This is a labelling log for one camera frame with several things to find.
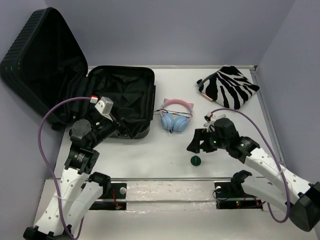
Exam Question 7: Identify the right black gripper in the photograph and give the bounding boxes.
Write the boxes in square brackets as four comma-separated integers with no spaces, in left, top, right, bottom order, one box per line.
[186,127,229,153]

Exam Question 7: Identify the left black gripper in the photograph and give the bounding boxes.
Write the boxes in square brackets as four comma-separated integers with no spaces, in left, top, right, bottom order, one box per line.
[90,104,147,147]

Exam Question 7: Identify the green round disc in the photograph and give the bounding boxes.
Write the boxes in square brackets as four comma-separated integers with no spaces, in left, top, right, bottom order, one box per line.
[190,155,202,167]

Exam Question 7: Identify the pink and blue cat-ear headphones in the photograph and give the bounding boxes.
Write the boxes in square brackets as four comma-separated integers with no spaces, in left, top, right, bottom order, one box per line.
[154,98,194,133]

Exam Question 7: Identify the gold lipstick tube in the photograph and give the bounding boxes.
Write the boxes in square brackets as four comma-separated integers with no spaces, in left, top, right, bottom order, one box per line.
[201,92,214,102]

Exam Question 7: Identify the zebra print pouch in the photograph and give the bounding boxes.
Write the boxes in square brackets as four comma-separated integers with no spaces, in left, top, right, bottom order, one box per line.
[196,65,260,110]

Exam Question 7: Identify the black hard-shell suitcase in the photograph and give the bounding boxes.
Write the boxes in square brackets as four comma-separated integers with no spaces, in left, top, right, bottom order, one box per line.
[0,7,156,134]

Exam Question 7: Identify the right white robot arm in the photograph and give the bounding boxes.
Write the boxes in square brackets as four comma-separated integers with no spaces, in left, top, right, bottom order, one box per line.
[186,118,320,232]

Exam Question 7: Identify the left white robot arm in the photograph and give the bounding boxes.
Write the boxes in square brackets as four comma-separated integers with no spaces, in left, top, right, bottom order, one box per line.
[23,116,147,240]

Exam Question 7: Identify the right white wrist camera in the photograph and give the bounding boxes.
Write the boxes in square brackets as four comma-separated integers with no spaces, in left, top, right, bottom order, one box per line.
[203,112,226,128]

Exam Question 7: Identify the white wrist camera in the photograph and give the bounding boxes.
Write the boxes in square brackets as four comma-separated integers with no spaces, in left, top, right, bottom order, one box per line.
[90,96,114,120]
[203,112,226,128]

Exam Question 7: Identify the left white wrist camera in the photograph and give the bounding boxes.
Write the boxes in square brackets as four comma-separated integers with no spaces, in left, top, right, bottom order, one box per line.
[90,96,114,120]

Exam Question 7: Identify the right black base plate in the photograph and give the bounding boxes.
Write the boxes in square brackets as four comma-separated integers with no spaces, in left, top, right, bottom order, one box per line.
[212,181,264,210]

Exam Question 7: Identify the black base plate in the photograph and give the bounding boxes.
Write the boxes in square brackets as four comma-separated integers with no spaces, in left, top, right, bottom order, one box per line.
[212,181,264,210]
[89,181,127,211]

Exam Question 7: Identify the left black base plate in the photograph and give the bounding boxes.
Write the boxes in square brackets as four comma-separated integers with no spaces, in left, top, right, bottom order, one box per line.
[89,181,127,211]

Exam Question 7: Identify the metal table edge rail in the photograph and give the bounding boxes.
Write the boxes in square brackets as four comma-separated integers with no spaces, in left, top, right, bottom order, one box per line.
[250,65,286,166]

